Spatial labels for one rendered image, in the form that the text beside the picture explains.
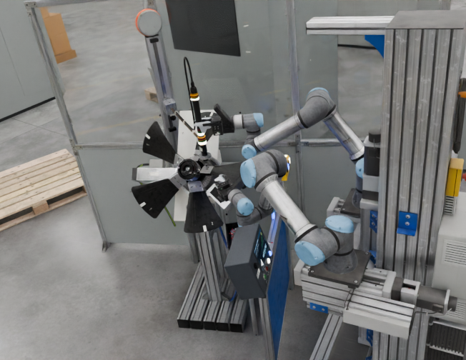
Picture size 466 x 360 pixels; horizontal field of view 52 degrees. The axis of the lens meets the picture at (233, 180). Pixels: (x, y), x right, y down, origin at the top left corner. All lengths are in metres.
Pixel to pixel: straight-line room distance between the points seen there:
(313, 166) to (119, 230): 1.75
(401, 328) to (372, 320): 0.12
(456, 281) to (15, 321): 3.02
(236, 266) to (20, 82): 6.46
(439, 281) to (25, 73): 6.86
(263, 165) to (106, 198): 2.16
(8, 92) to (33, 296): 4.39
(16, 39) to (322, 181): 5.63
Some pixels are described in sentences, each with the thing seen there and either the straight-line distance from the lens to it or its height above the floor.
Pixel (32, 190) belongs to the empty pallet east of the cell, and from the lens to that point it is 5.35.
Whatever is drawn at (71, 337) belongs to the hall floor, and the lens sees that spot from 3.68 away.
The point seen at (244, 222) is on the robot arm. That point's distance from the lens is 2.39.
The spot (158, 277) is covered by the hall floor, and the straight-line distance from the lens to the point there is 3.87.
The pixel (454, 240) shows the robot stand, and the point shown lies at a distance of 2.11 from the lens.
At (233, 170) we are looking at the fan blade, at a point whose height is 1.19.
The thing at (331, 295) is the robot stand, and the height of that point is 0.89.
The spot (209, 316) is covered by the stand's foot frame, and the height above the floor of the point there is 0.08.
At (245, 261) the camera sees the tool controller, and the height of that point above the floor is 1.25.
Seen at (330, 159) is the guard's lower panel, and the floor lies 0.85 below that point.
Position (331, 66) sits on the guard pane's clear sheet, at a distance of 3.10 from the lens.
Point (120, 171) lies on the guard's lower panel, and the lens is 3.81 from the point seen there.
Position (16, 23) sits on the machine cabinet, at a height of 1.25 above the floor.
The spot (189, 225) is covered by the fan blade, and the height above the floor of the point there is 0.98.
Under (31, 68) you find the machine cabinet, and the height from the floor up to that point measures 0.58.
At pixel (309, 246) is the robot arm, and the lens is 1.95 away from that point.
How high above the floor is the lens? 2.49
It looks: 31 degrees down
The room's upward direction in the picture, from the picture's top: 8 degrees counter-clockwise
